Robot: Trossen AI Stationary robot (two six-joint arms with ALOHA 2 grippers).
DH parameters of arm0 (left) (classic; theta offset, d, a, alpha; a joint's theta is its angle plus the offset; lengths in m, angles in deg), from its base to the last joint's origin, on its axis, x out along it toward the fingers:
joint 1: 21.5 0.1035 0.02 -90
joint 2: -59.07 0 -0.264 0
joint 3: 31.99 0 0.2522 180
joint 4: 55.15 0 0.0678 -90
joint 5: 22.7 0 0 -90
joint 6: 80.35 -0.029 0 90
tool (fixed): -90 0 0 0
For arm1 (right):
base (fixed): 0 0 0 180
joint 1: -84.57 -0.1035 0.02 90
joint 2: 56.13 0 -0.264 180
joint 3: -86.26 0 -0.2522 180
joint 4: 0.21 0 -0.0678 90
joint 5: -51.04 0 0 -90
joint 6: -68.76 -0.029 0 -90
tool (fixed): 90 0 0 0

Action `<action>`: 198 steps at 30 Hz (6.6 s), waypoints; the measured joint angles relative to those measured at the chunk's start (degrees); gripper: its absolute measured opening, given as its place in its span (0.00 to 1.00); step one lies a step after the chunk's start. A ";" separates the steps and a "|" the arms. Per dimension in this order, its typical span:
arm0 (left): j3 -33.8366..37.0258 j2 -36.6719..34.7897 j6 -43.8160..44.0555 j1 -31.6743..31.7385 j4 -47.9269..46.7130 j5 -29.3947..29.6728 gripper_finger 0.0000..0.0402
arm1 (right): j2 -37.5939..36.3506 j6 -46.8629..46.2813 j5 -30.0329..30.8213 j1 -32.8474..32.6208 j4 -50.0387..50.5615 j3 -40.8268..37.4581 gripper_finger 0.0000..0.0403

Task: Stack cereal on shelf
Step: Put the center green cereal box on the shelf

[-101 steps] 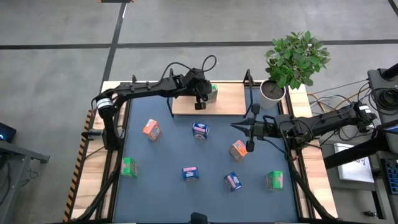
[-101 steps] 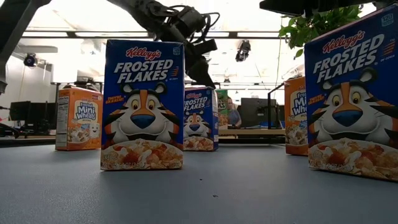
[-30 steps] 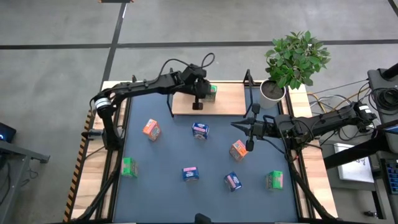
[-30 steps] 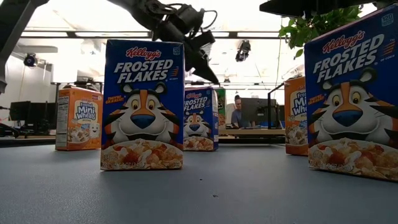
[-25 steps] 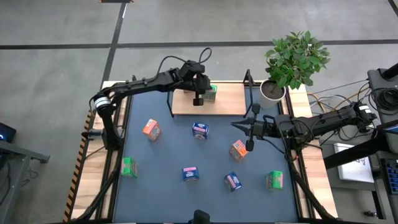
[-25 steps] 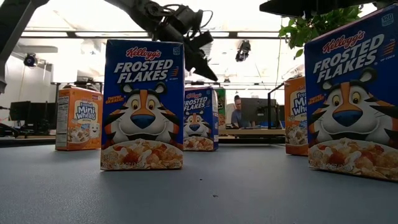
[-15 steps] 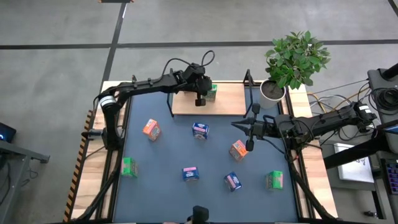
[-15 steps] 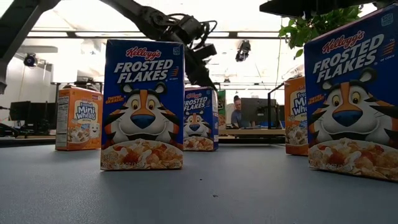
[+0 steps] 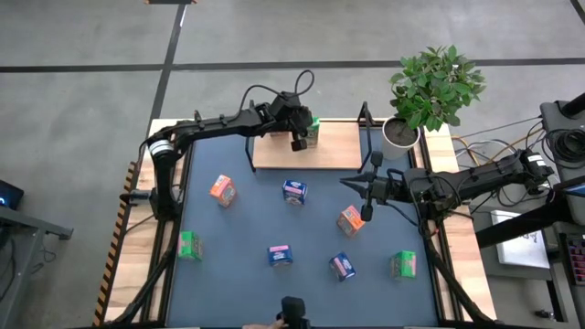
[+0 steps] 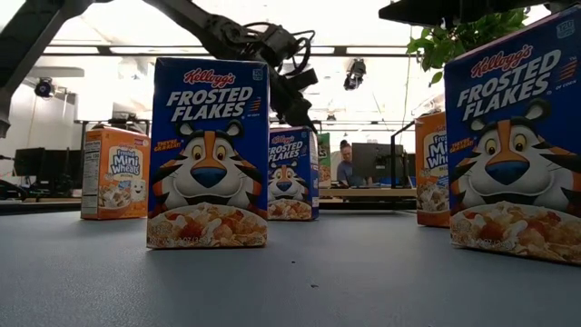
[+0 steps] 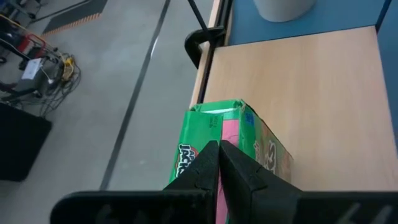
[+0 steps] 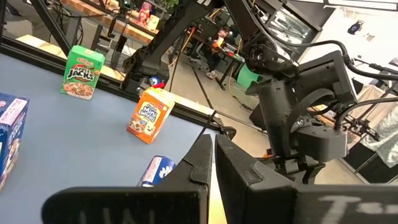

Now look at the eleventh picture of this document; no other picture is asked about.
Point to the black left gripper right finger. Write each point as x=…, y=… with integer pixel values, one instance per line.
x=264, y=202

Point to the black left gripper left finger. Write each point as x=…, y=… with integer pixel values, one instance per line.
x=155, y=207

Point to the green Apple Jacks cereal box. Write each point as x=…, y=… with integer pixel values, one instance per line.
x=202, y=130

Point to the black floor box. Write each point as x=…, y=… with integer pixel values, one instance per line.
x=21, y=143

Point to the yellow power strip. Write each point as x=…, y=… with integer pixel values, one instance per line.
x=68, y=67

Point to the black clamp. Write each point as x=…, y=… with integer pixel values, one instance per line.
x=192, y=43

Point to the white paper sheet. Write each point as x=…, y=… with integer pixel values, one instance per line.
x=31, y=68

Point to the white plant pot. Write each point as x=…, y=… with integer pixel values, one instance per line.
x=283, y=9

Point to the black floor mat orange edge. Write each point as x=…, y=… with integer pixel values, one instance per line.
x=77, y=12

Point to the wooden shelf black metal frame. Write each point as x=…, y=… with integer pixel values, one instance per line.
x=311, y=93

